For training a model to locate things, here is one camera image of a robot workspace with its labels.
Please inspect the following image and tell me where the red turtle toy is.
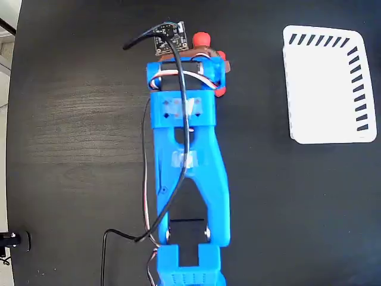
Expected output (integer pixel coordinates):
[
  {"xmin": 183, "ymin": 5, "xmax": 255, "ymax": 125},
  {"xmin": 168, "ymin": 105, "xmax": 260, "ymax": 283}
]
[{"xmin": 191, "ymin": 31, "xmax": 227, "ymax": 98}]

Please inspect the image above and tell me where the white plastic basket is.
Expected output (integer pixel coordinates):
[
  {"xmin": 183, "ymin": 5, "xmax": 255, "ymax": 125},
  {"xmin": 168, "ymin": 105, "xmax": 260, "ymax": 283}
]
[{"xmin": 282, "ymin": 24, "xmax": 378, "ymax": 145}]

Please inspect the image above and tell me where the black table clamp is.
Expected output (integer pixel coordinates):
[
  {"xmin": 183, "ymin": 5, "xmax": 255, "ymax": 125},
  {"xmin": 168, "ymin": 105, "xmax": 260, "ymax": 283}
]
[{"xmin": 0, "ymin": 230, "xmax": 32, "ymax": 259}]

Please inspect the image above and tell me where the camera circuit board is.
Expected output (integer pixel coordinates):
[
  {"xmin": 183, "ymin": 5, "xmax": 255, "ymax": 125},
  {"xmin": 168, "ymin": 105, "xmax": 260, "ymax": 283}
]
[{"xmin": 152, "ymin": 21, "xmax": 191, "ymax": 57}]

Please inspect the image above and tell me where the black camera cable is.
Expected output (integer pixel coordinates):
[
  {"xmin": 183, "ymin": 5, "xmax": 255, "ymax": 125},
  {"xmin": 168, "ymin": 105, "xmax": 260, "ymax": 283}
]
[{"xmin": 101, "ymin": 21, "xmax": 189, "ymax": 286}]

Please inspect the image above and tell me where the white red servo wire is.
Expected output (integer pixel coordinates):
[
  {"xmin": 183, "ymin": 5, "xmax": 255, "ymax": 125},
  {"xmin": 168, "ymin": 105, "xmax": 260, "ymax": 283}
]
[{"xmin": 140, "ymin": 52, "xmax": 223, "ymax": 286}]

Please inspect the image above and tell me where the black window frame bar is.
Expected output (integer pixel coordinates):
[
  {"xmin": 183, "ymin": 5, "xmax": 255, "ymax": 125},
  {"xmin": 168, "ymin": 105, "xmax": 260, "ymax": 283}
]
[{"xmin": 0, "ymin": 17, "xmax": 17, "ymax": 35}]

